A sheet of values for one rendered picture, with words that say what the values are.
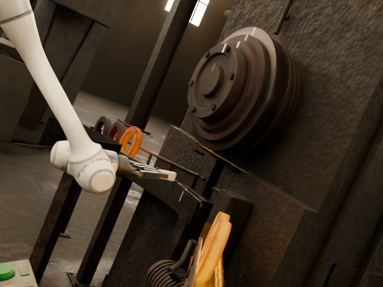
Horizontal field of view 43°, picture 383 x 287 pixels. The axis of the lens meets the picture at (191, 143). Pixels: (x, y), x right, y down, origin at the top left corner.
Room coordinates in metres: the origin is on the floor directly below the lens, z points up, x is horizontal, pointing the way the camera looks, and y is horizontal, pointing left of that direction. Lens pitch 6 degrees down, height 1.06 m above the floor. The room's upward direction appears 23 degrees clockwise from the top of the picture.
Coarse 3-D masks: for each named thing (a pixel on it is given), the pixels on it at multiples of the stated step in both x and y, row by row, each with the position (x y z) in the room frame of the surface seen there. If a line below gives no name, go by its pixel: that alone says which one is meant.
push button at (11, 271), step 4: (0, 268) 0.88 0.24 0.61; (4, 268) 0.88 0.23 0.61; (8, 268) 0.88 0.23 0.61; (12, 268) 0.88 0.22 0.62; (0, 272) 0.86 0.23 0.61; (4, 272) 0.86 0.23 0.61; (8, 272) 0.87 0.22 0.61; (12, 272) 0.87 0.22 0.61; (0, 276) 0.86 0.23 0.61; (4, 276) 0.86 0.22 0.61; (8, 276) 0.86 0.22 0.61
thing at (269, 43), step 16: (240, 32) 1.83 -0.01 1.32; (256, 32) 1.74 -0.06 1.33; (272, 48) 1.64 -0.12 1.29; (272, 64) 1.61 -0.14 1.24; (272, 80) 1.58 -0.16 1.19; (272, 96) 1.58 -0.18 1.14; (256, 112) 1.58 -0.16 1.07; (272, 112) 1.59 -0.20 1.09; (192, 128) 1.87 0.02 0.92; (256, 128) 1.60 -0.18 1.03; (208, 144) 1.74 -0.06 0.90; (224, 144) 1.67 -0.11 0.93; (240, 144) 1.64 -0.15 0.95
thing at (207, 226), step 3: (204, 225) 1.40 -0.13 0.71; (207, 225) 1.40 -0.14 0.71; (210, 225) 1.40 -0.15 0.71; (204, 228) 1.39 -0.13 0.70; (207, 228) 1.39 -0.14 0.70; (204, 231) 1.39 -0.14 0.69; (207, 231) 1.39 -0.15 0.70; (201, 234) 1.39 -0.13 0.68; (204, 234) 1.39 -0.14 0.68; (207, 234) 1.39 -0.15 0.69; (204, 237) 1.39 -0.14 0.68; (204, 240) 1.39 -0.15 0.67; (201, 249) 1.39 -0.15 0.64
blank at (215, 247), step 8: (216, 224) 1.21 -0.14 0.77; (224, 224) 1.14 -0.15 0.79; (216, 232) 1.11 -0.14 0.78; (224, 232) 1.12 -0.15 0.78; (216, 240) 1.10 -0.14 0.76; (224, 240) 1.10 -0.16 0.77; (208, 248) 1.11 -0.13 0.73; (216, 248) 1.09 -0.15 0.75; (208, 256) 1.09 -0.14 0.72; (216, 256) 1.09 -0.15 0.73; (200, 264) 1.14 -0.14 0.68; (208, 264) 1.09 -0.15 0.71; (216, 264) 1.09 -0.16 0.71; (200, 272) 1.10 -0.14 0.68; (208, 272) 1.10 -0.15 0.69; (208, 280) 1.12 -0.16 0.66
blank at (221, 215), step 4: (220, 212) 1.31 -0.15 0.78; (216, 216) 1.37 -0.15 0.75; (220, 216) 1.29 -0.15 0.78; (224, 216) 1.30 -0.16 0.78; (228, 216) 1.31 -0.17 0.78; (216, 220) 1.28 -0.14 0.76; (228, 220) 1.29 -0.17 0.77; (212, 228) 1.34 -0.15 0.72; (208, 236) 1.35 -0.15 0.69; (208, 240) 1.25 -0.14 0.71; (204, 244) 1.35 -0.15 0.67; (204, 248) 1.27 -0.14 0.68; (200, 256) 1.29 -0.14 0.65
